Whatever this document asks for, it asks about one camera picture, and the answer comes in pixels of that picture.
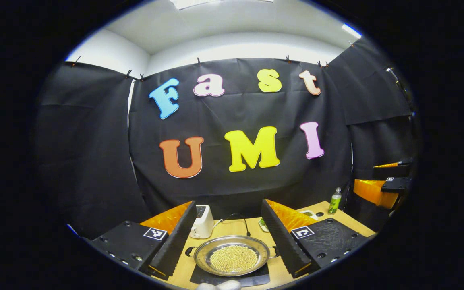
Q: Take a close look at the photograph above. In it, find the black induction cooktop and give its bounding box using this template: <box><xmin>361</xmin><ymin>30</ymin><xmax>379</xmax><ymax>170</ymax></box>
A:
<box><xmin>190</xmin><ymin>258</ymin><xmax>271</xmax><ymax>287</ymax></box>

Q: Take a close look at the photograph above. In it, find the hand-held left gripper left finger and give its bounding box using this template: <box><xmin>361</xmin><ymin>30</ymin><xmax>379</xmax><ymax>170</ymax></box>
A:
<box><xmin>89</xmin><ymin>201</ymin><xmax>197</xmax><ymax>281</ymax></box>

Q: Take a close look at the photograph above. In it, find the large ceiling light panel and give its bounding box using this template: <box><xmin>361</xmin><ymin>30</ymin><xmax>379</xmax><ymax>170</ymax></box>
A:
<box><xmin>170</xmin><ymin>0</ymin><xmax>275</xmax><ymax>10</ymax></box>

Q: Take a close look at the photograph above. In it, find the white rounded object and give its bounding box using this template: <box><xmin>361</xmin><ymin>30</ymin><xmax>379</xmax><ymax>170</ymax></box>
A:
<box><xmin>195</xmin><ymin>280</ymin><xmax>242</xmax><ymax>290</ymax></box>

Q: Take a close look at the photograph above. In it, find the white toaster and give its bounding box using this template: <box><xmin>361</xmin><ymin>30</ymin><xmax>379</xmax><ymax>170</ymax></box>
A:
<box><xmin>189</xmin><ymin>205</ymin><xmax>215</xmax><ymax>239</ymax></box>

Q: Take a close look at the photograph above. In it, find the black power cable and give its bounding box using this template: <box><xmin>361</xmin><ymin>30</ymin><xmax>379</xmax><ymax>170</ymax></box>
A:
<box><xmin>213</xmin><ymin>213</ymin><xmax>251</xmax><ymax>237</ymax></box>

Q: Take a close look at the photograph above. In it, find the small ceiling light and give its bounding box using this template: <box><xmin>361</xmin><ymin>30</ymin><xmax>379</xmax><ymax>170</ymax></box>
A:
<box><xmin>341</xmin><ymin>23</ymin><xmax>363</xmax><ymax>39</ymax></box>

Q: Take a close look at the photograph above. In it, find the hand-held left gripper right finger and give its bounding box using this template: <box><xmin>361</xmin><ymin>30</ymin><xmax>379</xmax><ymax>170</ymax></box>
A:
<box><xmin>261</xmin><ymin>199</ymin><xmax>371</xmax><ymax>278</ymax></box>

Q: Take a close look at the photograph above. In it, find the green label drink bottle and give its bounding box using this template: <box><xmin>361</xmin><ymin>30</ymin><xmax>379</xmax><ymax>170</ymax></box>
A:
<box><xmin>328</xmin><ymin>187</ymin><xmax>342</xmax><ymax>215</ymax></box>

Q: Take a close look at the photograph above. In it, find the stainless steel pot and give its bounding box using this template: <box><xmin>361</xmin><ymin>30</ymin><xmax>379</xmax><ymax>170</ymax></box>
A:
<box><xmin>185</xmin><ymin>235</ymin><xmax>280</xmax><ymax>277</ymax></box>

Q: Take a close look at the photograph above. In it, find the pile of soybeans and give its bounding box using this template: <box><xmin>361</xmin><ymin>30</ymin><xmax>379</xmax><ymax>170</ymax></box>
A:
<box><xmin>209</xmin><ymin>244</ymin><xmax>259</xmax><ymax>272</ymax></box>

